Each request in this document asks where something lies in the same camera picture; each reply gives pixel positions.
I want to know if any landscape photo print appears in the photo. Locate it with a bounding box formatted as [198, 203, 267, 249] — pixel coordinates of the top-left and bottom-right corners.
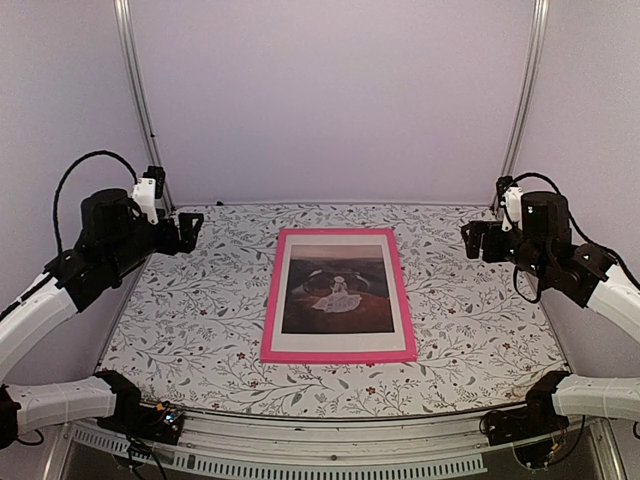
[282, 245, 395, 335]

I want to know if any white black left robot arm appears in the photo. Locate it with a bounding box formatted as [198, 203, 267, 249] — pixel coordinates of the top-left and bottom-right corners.
[1, 189, 204, 447]

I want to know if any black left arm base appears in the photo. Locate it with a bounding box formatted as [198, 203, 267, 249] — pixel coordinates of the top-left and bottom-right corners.
[97, 401, 185, 446]

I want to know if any white photo mat board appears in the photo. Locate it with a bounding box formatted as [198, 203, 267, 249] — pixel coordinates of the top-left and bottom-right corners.
[270, 234, 409, 354]

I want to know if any pink wooden picture frame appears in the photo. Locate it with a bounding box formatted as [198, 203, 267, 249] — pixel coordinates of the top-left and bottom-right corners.
[259, 228, 418, 365]

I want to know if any right aluminium corner post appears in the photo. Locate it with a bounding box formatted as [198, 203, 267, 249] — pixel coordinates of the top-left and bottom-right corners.
[492, 0, 550, 209]

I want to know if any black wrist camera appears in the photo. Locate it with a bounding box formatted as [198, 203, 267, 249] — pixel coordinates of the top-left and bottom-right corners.
[496, 176, 523, 232]
[131, 166, 166, 225]

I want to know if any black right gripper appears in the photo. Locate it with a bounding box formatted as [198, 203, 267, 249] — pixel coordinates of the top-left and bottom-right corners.
[462, 220, 549, 281]

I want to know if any left aluminium corner post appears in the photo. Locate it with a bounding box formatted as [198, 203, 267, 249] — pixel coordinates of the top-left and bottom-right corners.
[112, 0, 175, 211]

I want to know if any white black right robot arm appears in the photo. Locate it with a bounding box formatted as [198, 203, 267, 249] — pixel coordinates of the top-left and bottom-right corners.
[461, 187, 639, 445]

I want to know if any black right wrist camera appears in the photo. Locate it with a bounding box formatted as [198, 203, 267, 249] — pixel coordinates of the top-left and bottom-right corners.
[496, 176, 523, 232]

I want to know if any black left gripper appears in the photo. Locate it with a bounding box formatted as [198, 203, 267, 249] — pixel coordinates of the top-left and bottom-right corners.
[106, 209, 203, 278]

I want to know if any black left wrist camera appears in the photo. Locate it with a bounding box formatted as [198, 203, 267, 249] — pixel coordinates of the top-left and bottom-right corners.
[131, 166, 166, 225]

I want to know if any aluminium front table rail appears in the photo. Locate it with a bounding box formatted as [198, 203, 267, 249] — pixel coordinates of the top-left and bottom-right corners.
[43, 411, 628, 479]

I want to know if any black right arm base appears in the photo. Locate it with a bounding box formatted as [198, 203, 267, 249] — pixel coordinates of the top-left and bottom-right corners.
[478, 400, 570, 470]

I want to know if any aluminium corner post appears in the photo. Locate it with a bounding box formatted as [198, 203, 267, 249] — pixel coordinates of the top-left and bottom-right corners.
[112, 0, 175, 211]
[492, 0, 550, 209]

